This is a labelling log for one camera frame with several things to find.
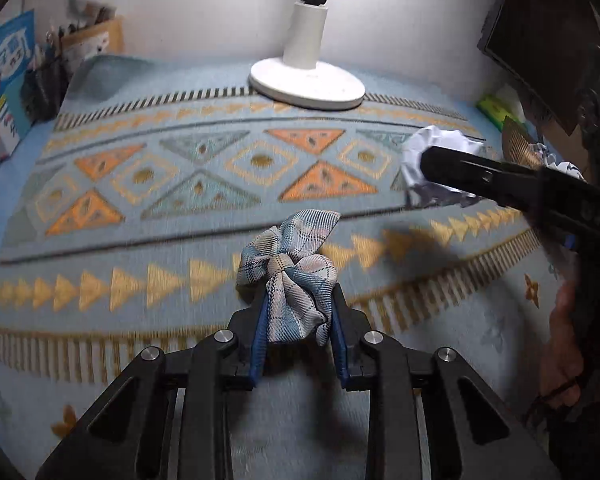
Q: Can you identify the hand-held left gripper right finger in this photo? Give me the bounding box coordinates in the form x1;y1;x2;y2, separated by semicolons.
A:
330;282;561;480

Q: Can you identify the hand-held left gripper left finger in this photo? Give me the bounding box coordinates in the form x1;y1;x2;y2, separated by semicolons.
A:
35;296;271;480

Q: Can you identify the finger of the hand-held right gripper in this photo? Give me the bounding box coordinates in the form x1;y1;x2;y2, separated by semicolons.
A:
420;146;546;208

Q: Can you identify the ribbed brown glass bowl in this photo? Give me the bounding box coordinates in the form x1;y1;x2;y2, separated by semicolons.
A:
500;116;586;181

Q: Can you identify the plaid fabric scrunchie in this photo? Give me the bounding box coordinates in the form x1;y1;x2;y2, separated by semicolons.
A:
236;210;342;347

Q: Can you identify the person's right forearm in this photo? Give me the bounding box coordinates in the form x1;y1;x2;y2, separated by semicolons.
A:
522;385;600;480

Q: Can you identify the person's right hand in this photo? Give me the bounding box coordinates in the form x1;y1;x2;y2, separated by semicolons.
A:
539;280;588;408

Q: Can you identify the green tissue pack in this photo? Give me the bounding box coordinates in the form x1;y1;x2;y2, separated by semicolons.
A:
476;94;523;126

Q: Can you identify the patterned blue woven mat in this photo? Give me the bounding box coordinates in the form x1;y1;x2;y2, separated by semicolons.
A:
0;55;576;480

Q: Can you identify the black monitor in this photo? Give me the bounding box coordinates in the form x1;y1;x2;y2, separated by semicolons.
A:
477;0;600;136

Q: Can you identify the white desk lamp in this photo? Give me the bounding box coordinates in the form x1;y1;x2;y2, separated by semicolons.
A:
248;0;367;110

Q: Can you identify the black mesh pen holder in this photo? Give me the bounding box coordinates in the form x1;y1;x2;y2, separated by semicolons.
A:
21;57;73;122

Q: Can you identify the wooden pen holder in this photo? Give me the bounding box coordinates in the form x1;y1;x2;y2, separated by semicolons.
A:
60;15;126;63

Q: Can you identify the bundle of pens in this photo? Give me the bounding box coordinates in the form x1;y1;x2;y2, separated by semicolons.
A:
42;22;63;61

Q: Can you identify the printed card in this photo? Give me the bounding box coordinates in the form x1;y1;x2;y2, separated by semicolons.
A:
67;0;117;26

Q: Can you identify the blue cover book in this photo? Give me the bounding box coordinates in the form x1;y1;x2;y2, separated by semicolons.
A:
0;9;37;158

